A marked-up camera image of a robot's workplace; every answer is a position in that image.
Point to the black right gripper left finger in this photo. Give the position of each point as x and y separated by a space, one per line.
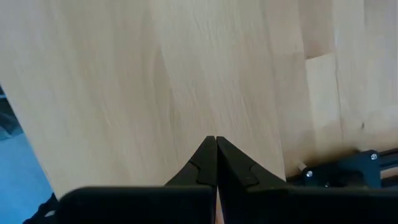
140 207

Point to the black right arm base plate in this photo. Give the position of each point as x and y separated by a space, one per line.
351 168

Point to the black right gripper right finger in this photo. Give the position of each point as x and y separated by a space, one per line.
311 208

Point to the black metal table frame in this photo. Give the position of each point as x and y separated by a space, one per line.
390 158

